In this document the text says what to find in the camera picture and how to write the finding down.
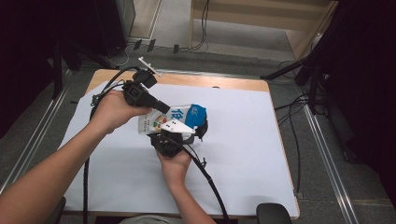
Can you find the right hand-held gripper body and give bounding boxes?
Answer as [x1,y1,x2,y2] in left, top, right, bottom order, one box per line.
[149,119,197,159]

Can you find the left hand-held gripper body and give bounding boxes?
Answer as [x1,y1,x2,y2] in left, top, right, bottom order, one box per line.
[121,56,163,107]

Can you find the blue and white powder bag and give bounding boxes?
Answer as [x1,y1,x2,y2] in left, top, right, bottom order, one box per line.
[137,104,208,136]

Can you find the person's right hand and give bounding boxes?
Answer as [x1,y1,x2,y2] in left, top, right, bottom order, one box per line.
[156,151,192,185]

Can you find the person's left hand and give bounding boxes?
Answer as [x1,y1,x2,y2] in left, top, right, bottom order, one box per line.
[88,90,154,135]

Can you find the wooden table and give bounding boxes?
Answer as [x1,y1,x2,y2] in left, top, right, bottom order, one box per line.
[66,68,302,220]

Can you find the dark cabinet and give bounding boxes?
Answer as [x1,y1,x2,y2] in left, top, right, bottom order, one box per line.
[92,0,136,58]

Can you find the person's grey clothing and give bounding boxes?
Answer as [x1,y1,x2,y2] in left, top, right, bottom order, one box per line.
[120,215,177,224]

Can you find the white paper sheet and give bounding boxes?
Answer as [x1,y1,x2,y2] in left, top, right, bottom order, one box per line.
[60,80,299,218]

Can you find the black chair armrest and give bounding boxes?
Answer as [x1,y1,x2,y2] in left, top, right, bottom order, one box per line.
[46,196,67,224]
[256,203,292,224]

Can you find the black stand with legs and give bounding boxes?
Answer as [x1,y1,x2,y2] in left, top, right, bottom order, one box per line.
[260,18,353,116]

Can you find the white floor cable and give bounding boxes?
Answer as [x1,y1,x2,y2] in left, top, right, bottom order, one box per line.
[104,42,131,68]

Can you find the black upright stand post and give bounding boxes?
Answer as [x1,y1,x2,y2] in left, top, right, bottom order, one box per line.
[50,36,65,101]

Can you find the black hanging cable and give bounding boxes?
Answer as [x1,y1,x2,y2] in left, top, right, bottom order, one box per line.
[189,0,210,51]

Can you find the left hand-held gripper cable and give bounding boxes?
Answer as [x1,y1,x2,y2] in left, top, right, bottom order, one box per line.
[81,64,143,224]

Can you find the black floor cables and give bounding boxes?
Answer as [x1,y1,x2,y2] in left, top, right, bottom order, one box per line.
[274,91,312,195]

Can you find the light wooden furniture frame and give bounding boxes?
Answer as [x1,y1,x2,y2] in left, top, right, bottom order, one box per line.
[188,0,339,61]

